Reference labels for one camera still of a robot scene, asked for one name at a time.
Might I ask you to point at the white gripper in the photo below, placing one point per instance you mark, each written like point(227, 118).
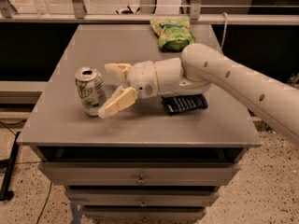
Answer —
point(142, 77)

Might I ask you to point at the white green 7up can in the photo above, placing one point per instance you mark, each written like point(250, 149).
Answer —
point(90, 86)

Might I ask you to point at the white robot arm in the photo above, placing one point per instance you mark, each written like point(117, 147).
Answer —
point(193, 72)

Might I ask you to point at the dark blue snack packet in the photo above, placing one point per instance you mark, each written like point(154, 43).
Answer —
point(184, 103)

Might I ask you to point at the green chip bag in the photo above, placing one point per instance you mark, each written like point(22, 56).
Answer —
point(173, 34)

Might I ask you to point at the grey drawer cabinet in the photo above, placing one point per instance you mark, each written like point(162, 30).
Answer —
point(58, 130)

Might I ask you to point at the top grey drawer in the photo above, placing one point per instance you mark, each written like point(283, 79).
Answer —
point(139, 174)

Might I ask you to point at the grey drawer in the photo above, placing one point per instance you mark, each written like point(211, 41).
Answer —
point(139, 174)
point(144, 214)
point(142, 197)

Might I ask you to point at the middle grey drawer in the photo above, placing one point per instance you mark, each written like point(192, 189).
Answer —
point(142, 197)

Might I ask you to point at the bottom grey drawer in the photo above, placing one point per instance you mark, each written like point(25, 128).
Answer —
point(144, 214)

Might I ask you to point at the blue tape on floor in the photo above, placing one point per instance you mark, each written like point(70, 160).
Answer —
point(77, 213)

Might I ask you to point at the black floor stand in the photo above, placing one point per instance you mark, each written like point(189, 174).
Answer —
point(8, 166)

